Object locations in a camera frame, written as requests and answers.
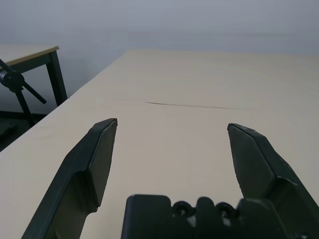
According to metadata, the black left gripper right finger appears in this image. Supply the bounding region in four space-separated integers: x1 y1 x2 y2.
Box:
226 122 319 239

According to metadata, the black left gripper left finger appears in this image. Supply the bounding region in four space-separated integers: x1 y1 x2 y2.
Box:
21 118 118 239

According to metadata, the black tripod stand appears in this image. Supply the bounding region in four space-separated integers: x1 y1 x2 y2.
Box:
0 58 47 127

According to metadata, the wooden side table black frame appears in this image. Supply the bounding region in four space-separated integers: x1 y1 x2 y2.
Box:
0 44 68 122

